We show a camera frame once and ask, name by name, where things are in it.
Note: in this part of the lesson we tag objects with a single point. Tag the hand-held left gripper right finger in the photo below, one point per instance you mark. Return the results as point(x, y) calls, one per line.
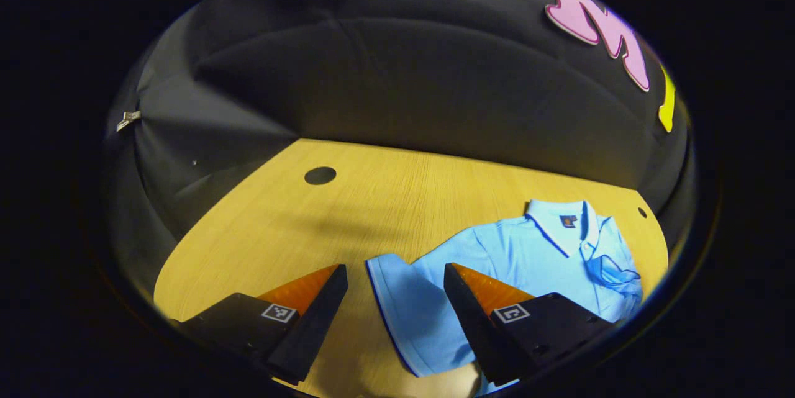
point(472, 330)

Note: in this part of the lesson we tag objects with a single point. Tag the light blue T-shirt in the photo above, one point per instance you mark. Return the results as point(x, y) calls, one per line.
point(528, 249)

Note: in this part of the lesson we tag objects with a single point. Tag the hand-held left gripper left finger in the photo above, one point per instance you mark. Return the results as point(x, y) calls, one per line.
point(313, 330)

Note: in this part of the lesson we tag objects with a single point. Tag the black backdrop cloth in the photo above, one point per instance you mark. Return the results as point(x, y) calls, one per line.
point(404, 75)

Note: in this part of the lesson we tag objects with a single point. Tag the small white tag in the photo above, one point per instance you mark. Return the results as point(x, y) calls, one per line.
point(128, 120)

